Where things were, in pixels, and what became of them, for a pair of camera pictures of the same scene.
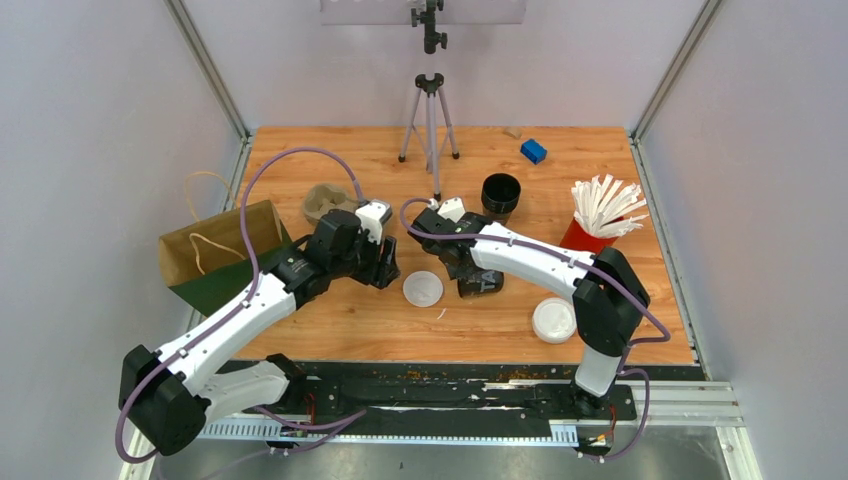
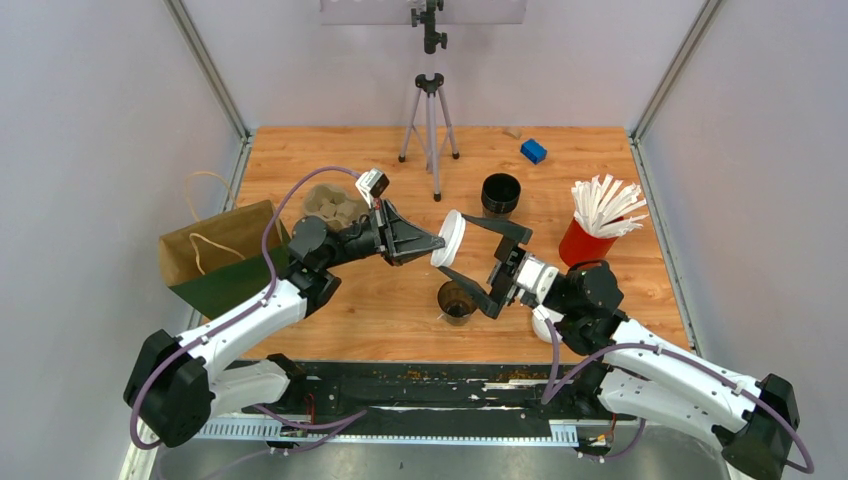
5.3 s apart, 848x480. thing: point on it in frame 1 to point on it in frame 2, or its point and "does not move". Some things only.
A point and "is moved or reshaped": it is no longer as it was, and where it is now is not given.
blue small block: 533,151 does not move
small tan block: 514,131 does not move
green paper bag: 207,261 does not move
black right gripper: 457,274 to 509,265
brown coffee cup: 486,282 is moved or reshaped
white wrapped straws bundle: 606,209 does not move
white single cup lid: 423,288 is moved or reshaped
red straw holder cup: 577,236 does not move
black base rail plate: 455,393 does not move
